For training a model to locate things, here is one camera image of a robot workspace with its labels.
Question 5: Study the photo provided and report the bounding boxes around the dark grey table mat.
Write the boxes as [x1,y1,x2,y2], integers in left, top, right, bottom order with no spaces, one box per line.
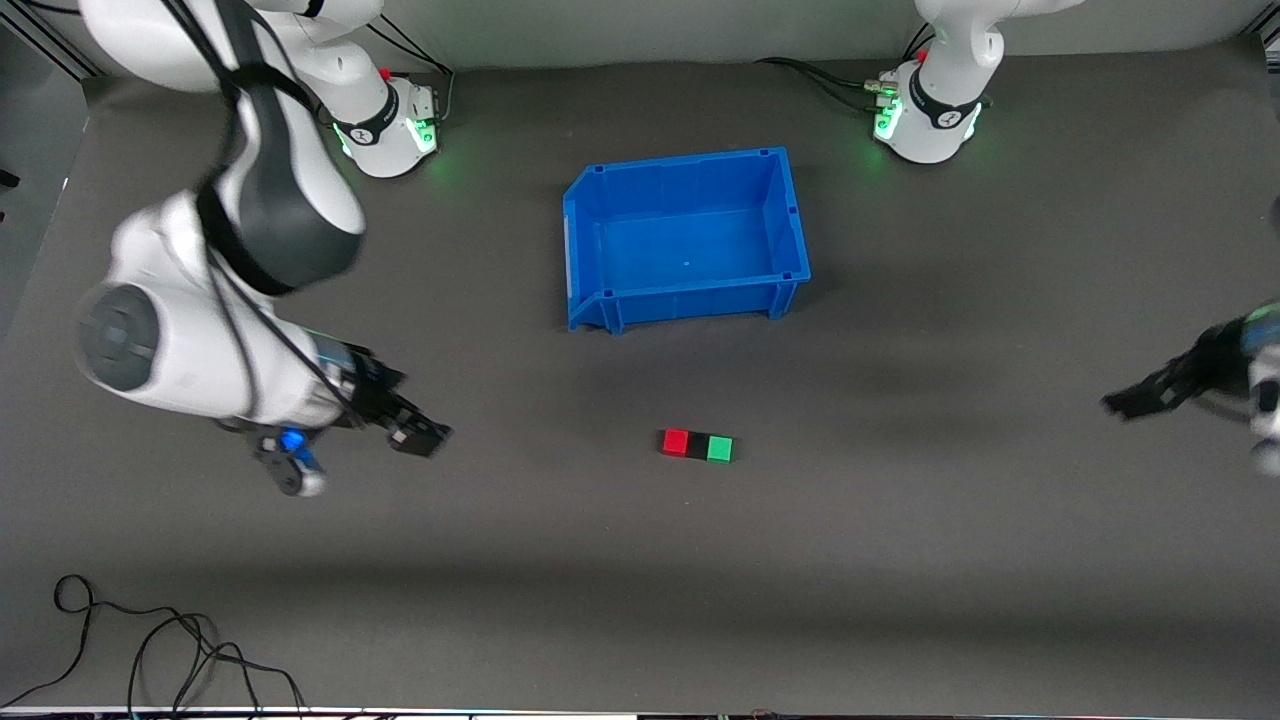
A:
[0,40,1280,713]

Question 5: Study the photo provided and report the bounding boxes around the blue plastic bin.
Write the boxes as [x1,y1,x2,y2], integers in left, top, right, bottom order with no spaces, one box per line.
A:
[562,146,813,335]

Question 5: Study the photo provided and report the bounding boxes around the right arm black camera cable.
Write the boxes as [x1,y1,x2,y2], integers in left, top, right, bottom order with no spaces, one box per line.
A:
[165,0,361,426]

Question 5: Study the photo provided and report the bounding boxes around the thin black loose cable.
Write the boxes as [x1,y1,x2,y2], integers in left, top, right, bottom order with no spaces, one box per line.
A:
[128,610,306,717]
[0,574,216,707]

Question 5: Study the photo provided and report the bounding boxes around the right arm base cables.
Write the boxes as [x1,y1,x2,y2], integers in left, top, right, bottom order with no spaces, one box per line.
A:
[362,18,457,129]

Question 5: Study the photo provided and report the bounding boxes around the thick black base cable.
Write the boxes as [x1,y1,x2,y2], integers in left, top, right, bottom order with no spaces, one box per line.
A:
[754,56,898,114]

